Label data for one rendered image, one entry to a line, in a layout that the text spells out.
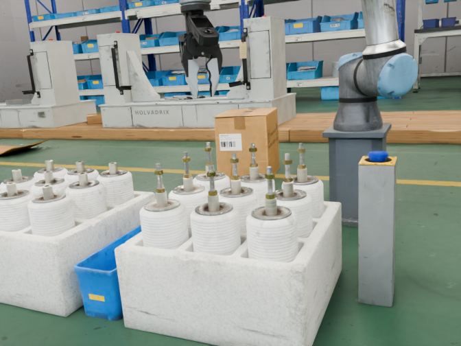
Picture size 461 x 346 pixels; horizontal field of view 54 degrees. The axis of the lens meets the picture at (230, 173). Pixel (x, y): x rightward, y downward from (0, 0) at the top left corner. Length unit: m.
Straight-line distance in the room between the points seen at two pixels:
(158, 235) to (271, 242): 0.24
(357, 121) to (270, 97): 1.75
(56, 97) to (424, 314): 3.63
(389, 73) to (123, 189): 0.78
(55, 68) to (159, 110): 1.15
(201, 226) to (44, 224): 0.40
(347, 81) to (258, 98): 1.77
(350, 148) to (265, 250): 0.69
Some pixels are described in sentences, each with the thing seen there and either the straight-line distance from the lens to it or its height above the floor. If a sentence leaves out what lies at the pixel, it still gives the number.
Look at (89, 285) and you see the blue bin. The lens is 1.07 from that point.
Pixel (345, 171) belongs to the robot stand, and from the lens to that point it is 1.47.
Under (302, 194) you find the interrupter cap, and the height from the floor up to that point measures 0.25.
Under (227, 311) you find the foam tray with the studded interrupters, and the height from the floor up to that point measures 0.08.
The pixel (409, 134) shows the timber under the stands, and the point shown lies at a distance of 2.85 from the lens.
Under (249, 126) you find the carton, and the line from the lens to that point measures 1.99.
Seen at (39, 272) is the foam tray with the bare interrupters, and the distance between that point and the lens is 1.13.
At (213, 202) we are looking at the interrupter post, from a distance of 0.89.
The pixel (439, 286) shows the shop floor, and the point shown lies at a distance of 1.18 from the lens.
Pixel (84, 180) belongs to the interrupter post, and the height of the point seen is 0.27.
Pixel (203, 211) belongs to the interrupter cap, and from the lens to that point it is 0.88.
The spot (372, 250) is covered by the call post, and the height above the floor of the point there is 0.13.
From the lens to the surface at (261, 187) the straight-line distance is 1.07.
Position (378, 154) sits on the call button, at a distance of 0.97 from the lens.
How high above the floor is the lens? 0.53
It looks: 14 degrees down
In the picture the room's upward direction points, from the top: 4 degrees counter-clockwise
